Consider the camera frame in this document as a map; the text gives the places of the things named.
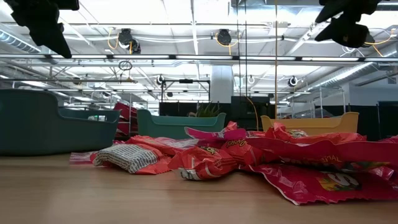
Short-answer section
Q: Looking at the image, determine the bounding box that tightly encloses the black tall cabinet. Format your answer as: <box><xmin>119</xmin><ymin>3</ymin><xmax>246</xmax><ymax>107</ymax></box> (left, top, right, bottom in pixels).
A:
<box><xmin>230</xmin><ymin>95</ymin><xmax>276</xmax><ymax>131</ymax></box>

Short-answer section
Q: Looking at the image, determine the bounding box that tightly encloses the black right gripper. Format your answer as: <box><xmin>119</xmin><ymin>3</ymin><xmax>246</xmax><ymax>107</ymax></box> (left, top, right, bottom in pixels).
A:
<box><xmin>314</xmin><ymin>0</ymin><xmax>383</xmax><ymax>49</ymax></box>

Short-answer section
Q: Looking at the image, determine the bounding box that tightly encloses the red bag white label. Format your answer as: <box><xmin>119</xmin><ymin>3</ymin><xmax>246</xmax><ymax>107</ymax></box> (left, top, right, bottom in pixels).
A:
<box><xmin>90</xmin><ymin>142</ymin><xmax>172</xmax><ymax>175</ymax></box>

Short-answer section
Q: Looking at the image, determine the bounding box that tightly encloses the red Cheetos bag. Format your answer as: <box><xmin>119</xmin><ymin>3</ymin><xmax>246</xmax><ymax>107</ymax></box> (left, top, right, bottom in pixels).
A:
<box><xmin>167</xmin><ymin>146</ymin><xmax>239</xmax><ymax>181</ymax></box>

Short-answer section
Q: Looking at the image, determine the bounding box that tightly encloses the white building column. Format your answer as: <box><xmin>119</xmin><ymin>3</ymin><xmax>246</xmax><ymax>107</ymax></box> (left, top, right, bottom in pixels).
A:
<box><xmin>210</xmin><ymin>65</ymin><xmax>233</xmax><ymax>103</ymax></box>

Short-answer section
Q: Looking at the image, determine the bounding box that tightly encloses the yellow plastic bin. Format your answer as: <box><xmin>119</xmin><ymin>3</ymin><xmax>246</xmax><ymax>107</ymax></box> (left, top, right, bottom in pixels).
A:
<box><xmin>260</xmin><ymin>111</ymin><xmax>360</xmax><ymax>136</ymax></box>

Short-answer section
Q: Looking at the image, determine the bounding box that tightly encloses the metal shelving rack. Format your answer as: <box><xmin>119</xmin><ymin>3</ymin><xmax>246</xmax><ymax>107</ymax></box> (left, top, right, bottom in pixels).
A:
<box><xmin>290</xmin><ymin>88</ymin><xmax>348</xmax><ymax>119</ymax></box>

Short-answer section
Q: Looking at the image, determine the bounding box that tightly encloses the light teal plastic bin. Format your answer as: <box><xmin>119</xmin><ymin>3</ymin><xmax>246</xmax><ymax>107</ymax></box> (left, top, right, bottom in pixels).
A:
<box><xmin>137</xmin><ymin>108</ymin><xmax>227</xmax><ymax>140</ymax></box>

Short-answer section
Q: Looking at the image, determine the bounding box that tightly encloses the black distant frame stand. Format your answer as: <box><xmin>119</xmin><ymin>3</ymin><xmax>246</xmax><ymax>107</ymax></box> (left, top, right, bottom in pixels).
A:
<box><xmin>160</xmin><ymin>79</ymin><xmax>211</xmax><ymax>103</ymax></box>

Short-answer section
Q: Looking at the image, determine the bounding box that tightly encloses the silver ventilation duct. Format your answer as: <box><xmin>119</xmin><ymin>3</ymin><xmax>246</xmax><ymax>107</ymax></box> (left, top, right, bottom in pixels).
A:
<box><xmin>0</xmin><ymin>29</ymin><xmax>41</xmax><ymax>54</ymax></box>
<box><xmin>306</xmin><ymin>46</ymin><xmax>398</xmax><ymax>93</ymax></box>

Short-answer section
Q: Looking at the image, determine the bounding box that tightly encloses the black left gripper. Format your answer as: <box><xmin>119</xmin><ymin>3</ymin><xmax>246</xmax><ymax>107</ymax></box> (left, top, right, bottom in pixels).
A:
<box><xmin>3</xmin><ymin>0</ymin><xmax>80</xmax><ymax>59</ymax></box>

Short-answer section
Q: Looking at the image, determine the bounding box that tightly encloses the dark teal plastic bin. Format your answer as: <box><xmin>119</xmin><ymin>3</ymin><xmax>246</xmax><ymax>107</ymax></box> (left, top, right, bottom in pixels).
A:
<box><xmin>0</xmin><ymin>89</ymin><xmax>121</xmax><ymax>156</ymax></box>

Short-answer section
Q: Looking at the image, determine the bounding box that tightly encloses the black partition panel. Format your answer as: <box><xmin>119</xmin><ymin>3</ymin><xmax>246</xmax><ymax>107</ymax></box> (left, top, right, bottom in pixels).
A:
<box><xmin>348</xmin><ymin>101</ymin><xmax>398</xmax><ymax>141</ymax></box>
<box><xmin>159</xmin><ymin>101</ymin><xmax>231</xmax><ymax>118</ymax></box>

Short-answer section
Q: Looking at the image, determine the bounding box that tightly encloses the black overhead light beam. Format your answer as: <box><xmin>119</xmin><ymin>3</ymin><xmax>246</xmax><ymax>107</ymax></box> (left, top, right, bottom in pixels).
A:
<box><xmin>0</xmin><ymin>53</ymin><xmax>398</xmax><ymax>62</ymax></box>

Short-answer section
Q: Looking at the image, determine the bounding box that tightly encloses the black hanging cable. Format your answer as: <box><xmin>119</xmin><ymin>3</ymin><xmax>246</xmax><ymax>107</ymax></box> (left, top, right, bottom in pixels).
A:
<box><xmin>244</xmin><ymin>0</ymin><xmax>248</xmax><ymax>97</ymax></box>
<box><xmin>236</xmin><ymin>0</ymin><xmax>242</xmax><ymax>97</ymax></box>

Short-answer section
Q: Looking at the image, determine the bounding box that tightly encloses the small artificial succulent plant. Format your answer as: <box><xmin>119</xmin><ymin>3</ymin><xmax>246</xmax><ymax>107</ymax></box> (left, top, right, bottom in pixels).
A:
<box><xmin>188</xmin><ymin>102</ymin><xmax>222</xmax><ymax>118</ymax></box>

